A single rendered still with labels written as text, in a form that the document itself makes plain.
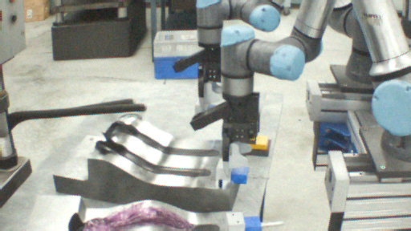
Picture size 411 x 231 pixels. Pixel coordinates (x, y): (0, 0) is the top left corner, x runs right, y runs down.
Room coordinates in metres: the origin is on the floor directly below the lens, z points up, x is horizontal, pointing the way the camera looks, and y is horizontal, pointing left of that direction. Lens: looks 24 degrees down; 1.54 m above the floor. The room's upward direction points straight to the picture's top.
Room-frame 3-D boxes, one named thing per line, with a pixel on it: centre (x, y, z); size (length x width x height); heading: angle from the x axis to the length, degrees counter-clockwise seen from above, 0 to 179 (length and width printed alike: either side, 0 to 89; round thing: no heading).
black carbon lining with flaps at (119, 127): (1.17, 0.15, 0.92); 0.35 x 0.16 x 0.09; 77
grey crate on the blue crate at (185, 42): (4.41, 0.16, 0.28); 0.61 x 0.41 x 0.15; 89
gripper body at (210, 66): (1.38, -0.02, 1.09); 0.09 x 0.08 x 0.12; 77
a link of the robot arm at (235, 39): (1.07, -0.08, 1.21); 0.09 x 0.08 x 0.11; 52
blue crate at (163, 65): (4.41, 0.16, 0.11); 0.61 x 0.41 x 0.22; 89
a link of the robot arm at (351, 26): (1.42, -0.52, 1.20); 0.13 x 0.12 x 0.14; 18
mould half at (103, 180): (1.19, 0.16, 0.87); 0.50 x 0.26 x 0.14; 77
